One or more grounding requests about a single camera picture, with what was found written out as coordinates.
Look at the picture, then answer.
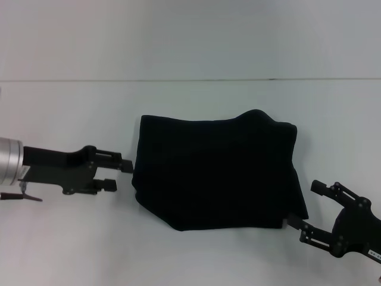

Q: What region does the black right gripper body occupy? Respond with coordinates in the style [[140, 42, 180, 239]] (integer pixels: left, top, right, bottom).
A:
[[329, 197, 381, 264]]

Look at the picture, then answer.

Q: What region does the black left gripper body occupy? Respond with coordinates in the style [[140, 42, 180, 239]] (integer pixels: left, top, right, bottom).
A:
[[17, 145, 99, 197]]

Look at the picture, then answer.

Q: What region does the black shirt with FREE print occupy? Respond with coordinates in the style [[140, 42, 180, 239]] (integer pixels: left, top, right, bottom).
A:
[[132, 108, 310, 232]]

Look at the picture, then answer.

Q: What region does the dark red left arm cable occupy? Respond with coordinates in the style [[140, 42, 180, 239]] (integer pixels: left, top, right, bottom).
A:
[[0, 191, 43, 203]]

